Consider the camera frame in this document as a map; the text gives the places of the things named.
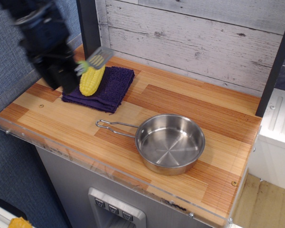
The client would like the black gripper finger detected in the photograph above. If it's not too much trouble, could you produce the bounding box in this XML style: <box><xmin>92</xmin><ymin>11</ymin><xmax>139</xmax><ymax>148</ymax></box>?
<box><xmin>56</xmin><ymin>65</ymin><xmax>79</xmax><ymax>95</ymax></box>
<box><xmin>37</xmin><ymin>64</ymin><xmax>61</xmax><ymax>90</ymax></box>

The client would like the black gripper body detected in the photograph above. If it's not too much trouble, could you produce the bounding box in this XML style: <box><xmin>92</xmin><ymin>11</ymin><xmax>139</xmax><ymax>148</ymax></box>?
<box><xmin>19</xmin><ymin>30</ymin><xmax>76</xmax><ymax>76</ymax></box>

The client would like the green handled grey spatula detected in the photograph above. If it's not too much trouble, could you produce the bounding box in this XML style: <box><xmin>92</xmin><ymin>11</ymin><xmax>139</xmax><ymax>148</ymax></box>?
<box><xmin>75</xmin><ymin>46</ymin><xmax>114</xmax><ymax>76</ymax></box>

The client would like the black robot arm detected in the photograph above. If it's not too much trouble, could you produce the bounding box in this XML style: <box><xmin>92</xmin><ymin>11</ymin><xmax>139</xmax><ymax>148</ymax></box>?
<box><xmin>0</xmin><ymin>0</ymin><xmax>79</xmax><ymax>94</ymax></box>

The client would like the dark blue folded towel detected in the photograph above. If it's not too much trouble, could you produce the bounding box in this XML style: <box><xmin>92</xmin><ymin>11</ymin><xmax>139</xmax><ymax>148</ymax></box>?
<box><xmin>62</xmin><ymin>66</ymin><xmax>135</xmax><ymax>113</ymax></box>

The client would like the yellow plastic corn cob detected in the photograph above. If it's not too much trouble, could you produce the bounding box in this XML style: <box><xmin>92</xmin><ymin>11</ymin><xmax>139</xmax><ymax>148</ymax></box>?
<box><xmin>79</xmin><ymin>65</ymin><xmax>105</xmax><ymax>96</ymax></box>

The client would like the grey toy fridge cabinet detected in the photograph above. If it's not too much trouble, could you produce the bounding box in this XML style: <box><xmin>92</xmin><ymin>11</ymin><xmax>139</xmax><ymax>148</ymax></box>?
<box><xmin>37</xmin><ymin>147</ymin><xmax>207</xmax><ymax>228</ymax></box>

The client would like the stainless steel pan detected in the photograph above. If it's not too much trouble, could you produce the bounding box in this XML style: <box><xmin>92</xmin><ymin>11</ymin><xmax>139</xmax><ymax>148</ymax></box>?
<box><xmin>95</xmin><ymin>113</ymin><xmax>206</xmax><ymax>176</ymax></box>

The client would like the silver dispenser panel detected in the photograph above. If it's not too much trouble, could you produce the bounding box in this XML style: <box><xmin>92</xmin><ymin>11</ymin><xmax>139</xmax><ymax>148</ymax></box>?
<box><xmin>88</xmin><ymin>187</ymin><xmax>147</xmax><ymax>228</ymax></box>

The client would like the yellow object bottom left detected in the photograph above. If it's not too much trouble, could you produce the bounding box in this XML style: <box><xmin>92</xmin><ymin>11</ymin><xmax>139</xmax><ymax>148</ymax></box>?
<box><xmin>8</xmin><ymin>217</ymin><xmax>33</xmax><ymax>228</ymax></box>

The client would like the clear acrylic guard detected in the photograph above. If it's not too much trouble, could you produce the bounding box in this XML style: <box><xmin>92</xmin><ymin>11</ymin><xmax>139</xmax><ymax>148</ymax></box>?
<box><xmin>0</xmin><ymin>33</ymin><xmax>262</xmax><ymax>225</ymax></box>

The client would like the white ribbed side panel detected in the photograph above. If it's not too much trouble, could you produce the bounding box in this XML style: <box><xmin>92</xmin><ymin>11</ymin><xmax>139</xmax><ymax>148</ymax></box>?
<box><xmin>260</xmin><ymin>89</ymin><xmax>285</xmax><ymax>143</ymax></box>

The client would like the black left frame post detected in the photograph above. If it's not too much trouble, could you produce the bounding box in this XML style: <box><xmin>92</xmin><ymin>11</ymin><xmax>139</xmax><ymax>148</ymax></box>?
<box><xmin>76</xmin><ymin>0</ymin><xmax>101</xmax><ymax>59</ymax></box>

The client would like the black frame post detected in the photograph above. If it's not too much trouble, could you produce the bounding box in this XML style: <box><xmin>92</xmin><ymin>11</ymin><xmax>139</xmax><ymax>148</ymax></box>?
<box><xmin>76</xmin><ymin>0</ymin><xmax>101</xmax><ymax>59</ymax></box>
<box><xmin>255</xmin><ymin>32</ymin><xmax>285</xmax><ymax>117</ymax></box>

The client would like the black right frame post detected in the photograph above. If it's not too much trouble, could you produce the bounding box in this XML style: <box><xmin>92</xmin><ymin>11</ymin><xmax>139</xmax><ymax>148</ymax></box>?
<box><xmin>255</xmin><ymin>32</ymin><xmax>285</xmax><ymax>117</ymax></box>

